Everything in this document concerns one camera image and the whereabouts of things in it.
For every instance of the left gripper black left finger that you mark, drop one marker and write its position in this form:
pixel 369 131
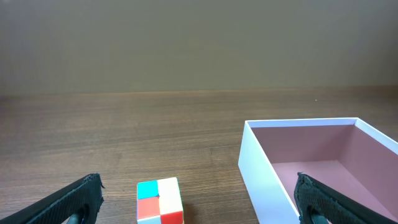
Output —
pixel 78 202

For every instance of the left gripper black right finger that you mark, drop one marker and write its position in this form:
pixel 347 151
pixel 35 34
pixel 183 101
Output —
pixel 318 203

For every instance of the white box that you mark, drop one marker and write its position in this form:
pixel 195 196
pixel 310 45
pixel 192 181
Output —
pixel 346 154

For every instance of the multicolour puzzle cube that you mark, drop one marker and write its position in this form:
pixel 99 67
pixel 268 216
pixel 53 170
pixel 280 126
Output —
pixel 159 202

